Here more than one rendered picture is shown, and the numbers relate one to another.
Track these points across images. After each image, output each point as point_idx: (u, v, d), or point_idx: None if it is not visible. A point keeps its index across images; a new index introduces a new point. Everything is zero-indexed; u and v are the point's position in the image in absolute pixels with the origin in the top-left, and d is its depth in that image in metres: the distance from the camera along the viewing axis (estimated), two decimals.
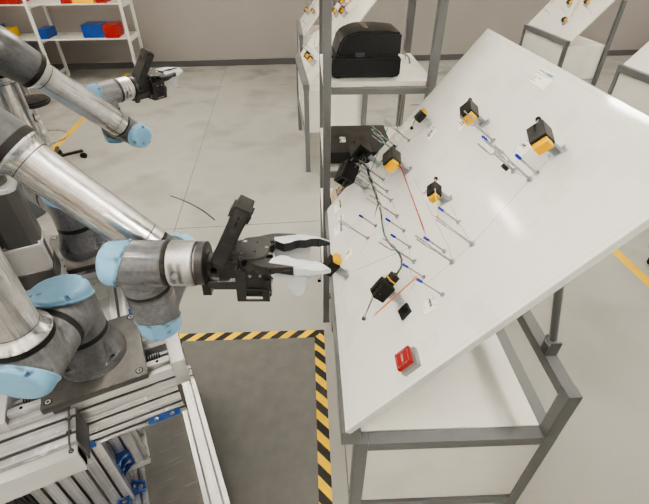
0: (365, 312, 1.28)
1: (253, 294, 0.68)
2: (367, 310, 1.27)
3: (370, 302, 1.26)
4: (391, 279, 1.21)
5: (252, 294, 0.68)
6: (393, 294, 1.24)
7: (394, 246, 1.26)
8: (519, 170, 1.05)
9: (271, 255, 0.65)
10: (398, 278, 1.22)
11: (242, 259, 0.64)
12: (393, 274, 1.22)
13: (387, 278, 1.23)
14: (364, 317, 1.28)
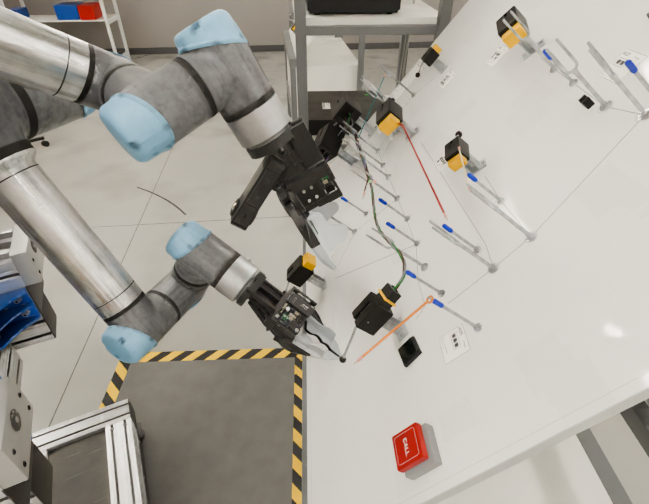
0: (345, 350, 0.78)
1: None
2: (348, 347, 0.77)
3: (352, 334, 0.76)
4: (386, 297, 0.72)
5: None
6: (391, 322, 0.75)
7: (392, 242, 0.76)
8: (629, 95, 0.55)
9: None
10: (399, 295, 0.72)
11: None
12: (391, 289, 0.72)
13: (380, 295, 0.73)
14: (344, 358, 0.79)
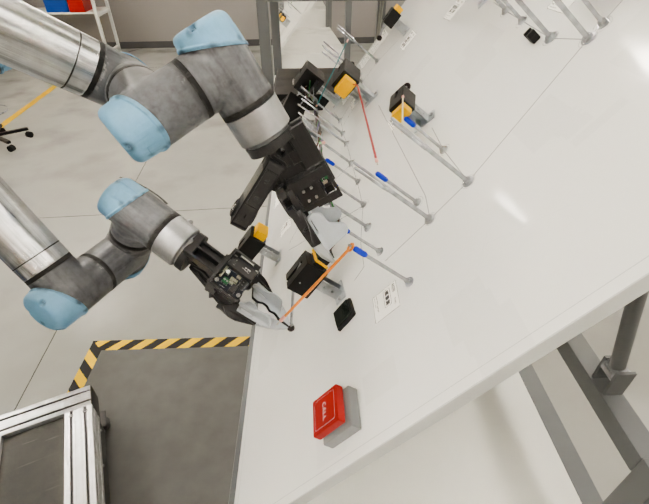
0: (290, 317, 0.72)
1: None
2: (292, 314, 0.72)
3: (291, 299, 0.70)
4: (317, 258, 0.66)
5: None
6: (327, 284, 0.69)
7: None
8: (568, 14, 0.49)
9: None
10: (331, 256, 0.66)
11: None
12: None
13: (313, 256, 0.67)
14: (291, 326, 0.73)
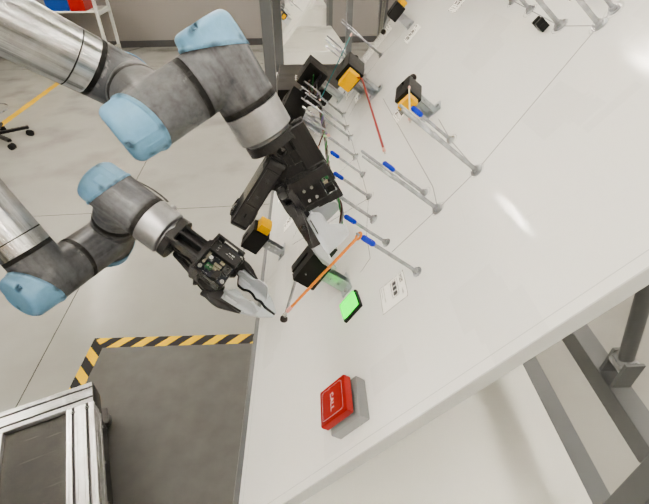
0: (285, 308, 0.72)
1: None
2: (288, 305, 0.71)
3: (291, 290, 0.70)
4: None
5: None
6: (333, 276, 0.68)
7: (335, 189, 0.70)
8: None
9: None
10: (335, 249, 0.65)
11: None
12: None
13: None
14: (285, 317, 0.72)
